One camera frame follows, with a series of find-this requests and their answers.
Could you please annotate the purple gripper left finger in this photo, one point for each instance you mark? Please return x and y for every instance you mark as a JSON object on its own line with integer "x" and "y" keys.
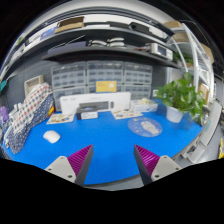
{"x": 73, "y": 168}

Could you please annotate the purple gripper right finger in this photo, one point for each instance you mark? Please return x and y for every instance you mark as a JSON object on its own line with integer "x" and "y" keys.
{"x": 153, "y": 167}

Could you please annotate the white computer mouse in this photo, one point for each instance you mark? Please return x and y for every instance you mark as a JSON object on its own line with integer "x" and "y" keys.
{"x": 51, "y": 136}

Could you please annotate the blue desk mat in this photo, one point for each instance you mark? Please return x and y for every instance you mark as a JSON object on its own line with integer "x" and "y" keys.
{"x": 113, "y": 144}

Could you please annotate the left illustrated card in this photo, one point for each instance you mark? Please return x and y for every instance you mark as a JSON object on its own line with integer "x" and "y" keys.
{"x": 60, "y": 118}

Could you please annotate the illustrated card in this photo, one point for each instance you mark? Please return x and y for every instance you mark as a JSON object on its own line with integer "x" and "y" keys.
{"x": 60, "y": 118}
{"x": 122, "y": 114}

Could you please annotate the small black box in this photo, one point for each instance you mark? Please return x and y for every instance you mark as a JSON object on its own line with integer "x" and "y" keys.
{"x": 83, "y": 113}

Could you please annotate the right illustrated card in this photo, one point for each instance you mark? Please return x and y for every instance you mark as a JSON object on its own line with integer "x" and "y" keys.
{"x": 122, "y": 114}

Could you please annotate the clear plastic container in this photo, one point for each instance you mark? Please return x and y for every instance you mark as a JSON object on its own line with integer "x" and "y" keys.
{"x": 143, "y": 105}

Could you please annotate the white keyboard box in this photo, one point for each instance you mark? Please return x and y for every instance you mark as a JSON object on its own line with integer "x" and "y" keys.
{"x": 103, "y": 101}

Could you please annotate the patterned fabric bag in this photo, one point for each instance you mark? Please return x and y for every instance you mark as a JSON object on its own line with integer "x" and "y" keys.
{"x": 33, "y": 111}

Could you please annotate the green potted plant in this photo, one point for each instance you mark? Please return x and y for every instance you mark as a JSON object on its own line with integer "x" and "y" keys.
{"x": 181, "y": 98}

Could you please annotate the yellow card box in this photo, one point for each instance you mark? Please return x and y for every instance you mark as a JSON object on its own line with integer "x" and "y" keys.
{"x": 106, "y": 86}

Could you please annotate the left clear drawer cabinet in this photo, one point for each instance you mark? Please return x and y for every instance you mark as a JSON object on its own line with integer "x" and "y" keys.
{"x": 68, "y": 79}

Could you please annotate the clear drawer cabinet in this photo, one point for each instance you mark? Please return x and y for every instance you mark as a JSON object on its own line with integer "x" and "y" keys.
{"x": 137, "y": 80}
{"x": 68, "y": 79}
{"x": 103, "y": 71}

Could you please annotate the right clear drawer cabinet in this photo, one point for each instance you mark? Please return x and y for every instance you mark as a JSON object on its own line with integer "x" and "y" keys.
{"x": 137, "y": 80}

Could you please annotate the white framed box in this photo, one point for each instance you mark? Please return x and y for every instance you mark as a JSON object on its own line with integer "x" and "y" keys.
{"x": 31, "y": 83}

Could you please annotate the middle clear drawer cabinet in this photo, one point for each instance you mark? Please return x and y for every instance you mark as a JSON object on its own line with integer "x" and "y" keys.
{"x": 103, "y": 71}

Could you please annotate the white device on shelf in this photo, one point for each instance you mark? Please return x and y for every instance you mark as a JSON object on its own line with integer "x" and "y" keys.
{"x": 161, "y": 51}

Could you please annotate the brown cardboard box on shelf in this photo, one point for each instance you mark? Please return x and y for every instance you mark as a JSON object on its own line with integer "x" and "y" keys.
{"x": 70, "y": 23}

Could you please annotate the dark wall shelf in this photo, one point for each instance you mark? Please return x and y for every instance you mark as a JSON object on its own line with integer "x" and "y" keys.
{"x": 131, "y": 52}

